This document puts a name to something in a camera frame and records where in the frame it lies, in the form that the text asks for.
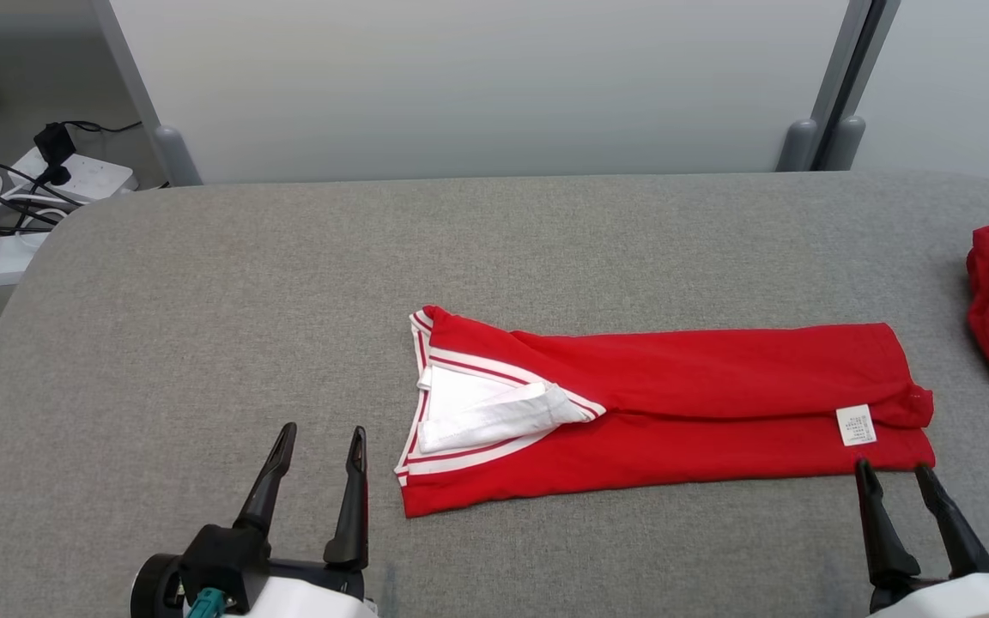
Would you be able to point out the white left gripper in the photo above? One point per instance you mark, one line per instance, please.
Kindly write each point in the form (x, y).
(306, 596)

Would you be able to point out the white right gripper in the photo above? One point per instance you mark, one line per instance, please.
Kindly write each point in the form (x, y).
(958, 601)

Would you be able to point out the red Bulls 23 jersey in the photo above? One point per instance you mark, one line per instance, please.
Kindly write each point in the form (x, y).
(700, 386)

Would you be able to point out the grey partition foot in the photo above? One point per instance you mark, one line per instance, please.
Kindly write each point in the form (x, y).
(797, 148)
(177, 159)
(843, 144)

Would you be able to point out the black power adapter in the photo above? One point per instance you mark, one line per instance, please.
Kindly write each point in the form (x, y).
(54, 146)

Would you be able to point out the white partition panel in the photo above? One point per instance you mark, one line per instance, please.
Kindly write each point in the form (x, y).
(967, 86)
(477, 86)

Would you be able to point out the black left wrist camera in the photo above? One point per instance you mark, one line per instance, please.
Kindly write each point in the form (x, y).
(220, 558)

